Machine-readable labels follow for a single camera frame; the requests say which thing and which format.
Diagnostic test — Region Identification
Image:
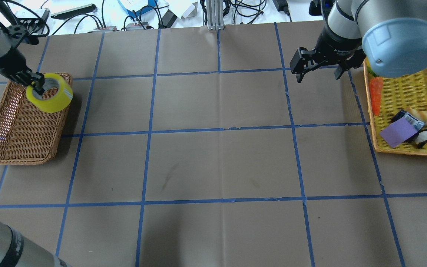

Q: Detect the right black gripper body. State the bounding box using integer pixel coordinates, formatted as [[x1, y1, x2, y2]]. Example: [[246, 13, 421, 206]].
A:
[[313, 28, 366, 68]]

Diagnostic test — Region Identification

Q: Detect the brown wicker basket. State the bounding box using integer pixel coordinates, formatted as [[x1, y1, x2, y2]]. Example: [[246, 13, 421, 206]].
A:
[[0, 81, 70, 165]]

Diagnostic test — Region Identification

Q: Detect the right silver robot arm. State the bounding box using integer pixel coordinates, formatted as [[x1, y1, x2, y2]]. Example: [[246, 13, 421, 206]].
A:
[[289, 0, 427, 83]]

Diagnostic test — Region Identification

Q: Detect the purple foam cube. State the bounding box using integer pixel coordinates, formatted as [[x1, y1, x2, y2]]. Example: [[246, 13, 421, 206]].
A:
[[379, 118, 417, 148]]

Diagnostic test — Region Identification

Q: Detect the aluminium frame post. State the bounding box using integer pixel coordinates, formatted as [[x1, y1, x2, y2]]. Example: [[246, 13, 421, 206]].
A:
[[199, 0, 224, 30]]

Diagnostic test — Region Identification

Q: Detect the black white small bottle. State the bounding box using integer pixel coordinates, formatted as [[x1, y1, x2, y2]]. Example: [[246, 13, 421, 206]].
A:
[[391, 109, 425, 131]]

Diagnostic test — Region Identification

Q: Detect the yellow tape roll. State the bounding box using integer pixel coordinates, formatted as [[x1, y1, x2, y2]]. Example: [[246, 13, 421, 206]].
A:
[[25, 73, 73, 113]]

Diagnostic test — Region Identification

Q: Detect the orange toy carrot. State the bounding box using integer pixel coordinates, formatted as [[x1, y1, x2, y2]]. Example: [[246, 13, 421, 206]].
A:
[[367, 66, 384, 116]]

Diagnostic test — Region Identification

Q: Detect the yellow plastic basket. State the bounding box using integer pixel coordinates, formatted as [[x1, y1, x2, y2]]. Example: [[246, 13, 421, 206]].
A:
[[363, 56, 427, 158]]

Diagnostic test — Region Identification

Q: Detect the black white panda toy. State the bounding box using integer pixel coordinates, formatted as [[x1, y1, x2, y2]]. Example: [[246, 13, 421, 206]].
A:
[[406, 128, 427, 149]]

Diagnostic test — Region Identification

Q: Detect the black power adapter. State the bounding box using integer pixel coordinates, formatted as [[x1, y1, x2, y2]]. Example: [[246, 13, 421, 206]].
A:
[[272, 0, 289, 13]]

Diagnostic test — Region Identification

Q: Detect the blue box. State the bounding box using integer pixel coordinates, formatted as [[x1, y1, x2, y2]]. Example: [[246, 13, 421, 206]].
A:
[[117, 0, 169, 17]]

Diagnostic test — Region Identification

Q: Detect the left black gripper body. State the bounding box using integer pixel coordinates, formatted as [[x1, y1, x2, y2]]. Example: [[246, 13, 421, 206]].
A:
[[0, 48, 32, 86]]

